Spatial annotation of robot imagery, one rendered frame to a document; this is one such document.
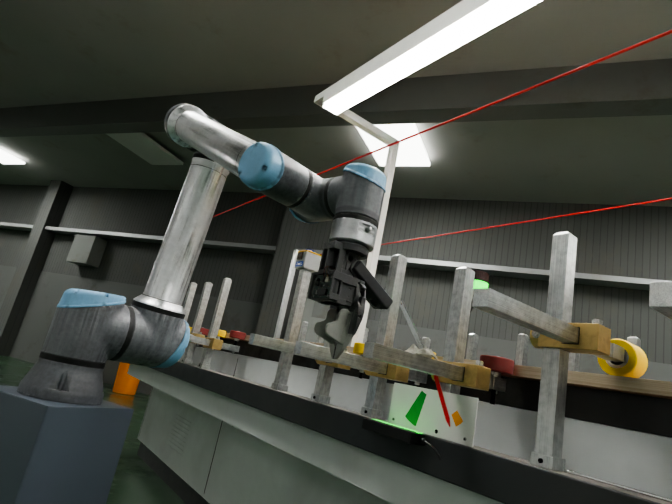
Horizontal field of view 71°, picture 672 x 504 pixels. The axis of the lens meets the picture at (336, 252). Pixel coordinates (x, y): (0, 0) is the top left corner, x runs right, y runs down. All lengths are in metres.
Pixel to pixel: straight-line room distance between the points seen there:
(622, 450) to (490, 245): 5.08
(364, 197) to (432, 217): 5.50
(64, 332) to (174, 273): 0.30
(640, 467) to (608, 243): 5.11
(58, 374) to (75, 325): 0.12
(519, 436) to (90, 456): 1.03
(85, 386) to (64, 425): 0.11
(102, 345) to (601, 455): 1.18
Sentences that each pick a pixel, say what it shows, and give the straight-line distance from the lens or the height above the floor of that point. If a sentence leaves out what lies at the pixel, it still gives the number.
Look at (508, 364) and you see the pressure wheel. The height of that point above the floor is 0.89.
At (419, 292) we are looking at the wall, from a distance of 6.10.
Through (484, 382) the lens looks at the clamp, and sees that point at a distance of 1.12.
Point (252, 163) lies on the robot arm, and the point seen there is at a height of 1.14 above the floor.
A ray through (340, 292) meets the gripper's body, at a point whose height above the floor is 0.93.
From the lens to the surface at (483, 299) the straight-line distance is 0.77.
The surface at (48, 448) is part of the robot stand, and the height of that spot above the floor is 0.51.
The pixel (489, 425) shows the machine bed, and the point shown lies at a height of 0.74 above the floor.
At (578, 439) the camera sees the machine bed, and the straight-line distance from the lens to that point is 1.23.
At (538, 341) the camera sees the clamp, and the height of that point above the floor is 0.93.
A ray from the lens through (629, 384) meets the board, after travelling 1.14.
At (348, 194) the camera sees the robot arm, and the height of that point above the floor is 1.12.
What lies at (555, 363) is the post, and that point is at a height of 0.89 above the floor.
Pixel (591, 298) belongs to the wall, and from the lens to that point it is 5.98.
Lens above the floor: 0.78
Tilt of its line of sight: 15 degrees up
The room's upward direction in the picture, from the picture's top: 12 degrees clockwise
